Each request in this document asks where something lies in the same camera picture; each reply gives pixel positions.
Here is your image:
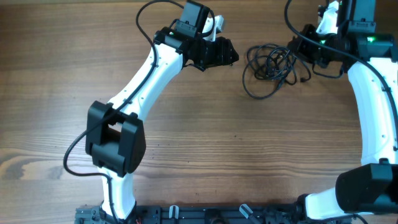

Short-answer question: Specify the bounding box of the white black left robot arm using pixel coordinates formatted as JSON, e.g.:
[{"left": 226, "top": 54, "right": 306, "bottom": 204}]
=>
[{"left": 85, "top": 1, "right": 239, "bottom": 223}]

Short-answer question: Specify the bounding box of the black USB cable gold plug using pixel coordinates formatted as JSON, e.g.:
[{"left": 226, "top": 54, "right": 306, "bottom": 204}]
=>
[{"left": 242, "top": 43, "right": 312, "bottom": 100}]

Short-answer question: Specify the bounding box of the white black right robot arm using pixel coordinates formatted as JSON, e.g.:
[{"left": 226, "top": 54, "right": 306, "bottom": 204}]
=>
[{"left": 288, "top": 0, "right": 397, "bottom": 223}]

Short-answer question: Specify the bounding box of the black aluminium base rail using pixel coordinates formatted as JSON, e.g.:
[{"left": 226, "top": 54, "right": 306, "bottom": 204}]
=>
[{"left": 73, "top": 203, "right": 352, "bottom": 224}]

